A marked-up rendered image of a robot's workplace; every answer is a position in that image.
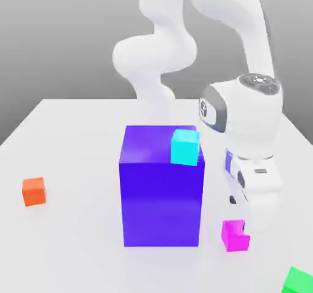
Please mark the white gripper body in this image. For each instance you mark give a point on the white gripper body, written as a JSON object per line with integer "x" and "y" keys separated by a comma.
{"x": 264, "y": 182}

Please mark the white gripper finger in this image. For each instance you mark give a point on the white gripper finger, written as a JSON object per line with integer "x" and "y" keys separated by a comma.
{"x": 254, "y": 212}

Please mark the small magenta cube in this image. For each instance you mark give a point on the small magenta cube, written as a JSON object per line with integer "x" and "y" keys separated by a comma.
{"x": 235, "y": 243}

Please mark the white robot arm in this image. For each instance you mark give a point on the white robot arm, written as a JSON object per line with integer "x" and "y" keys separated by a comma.
{"x": 254, "y": 117}

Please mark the small green cube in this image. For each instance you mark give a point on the small green cube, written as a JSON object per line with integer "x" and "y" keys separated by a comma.
{"x": 299, "y": 282}

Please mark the small cyan cube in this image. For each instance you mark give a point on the small cyan cube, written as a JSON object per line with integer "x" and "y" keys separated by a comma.
{"x": 184, "y": 151}

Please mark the small orange cube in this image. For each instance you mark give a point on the small orange cube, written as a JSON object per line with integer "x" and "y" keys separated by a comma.
{"x": 34, "y": 193}

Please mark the large purple box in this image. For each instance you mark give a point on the large purple box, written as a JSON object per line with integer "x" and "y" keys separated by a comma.
{"x": 160, "y": 205}

